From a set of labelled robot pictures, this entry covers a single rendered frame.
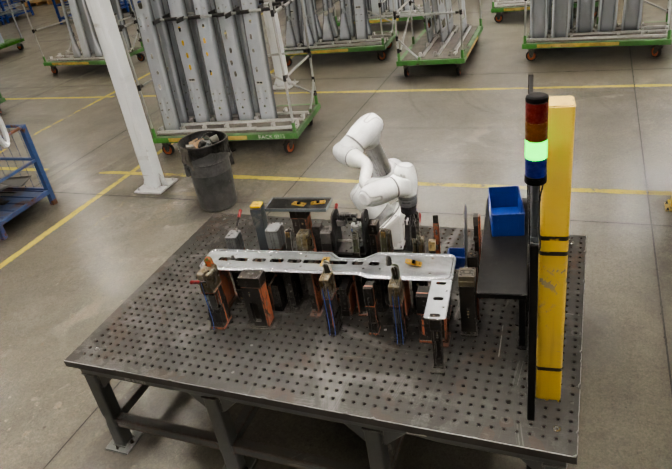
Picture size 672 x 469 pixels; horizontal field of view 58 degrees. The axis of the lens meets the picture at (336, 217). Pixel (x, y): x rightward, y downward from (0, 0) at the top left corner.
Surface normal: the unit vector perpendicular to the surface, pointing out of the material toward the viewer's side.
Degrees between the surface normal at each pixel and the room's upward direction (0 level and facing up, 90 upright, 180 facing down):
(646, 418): 0
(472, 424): 0
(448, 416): 0
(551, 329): 90
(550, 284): 90
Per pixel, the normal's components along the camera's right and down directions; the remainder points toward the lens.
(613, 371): -0.14, -0.87
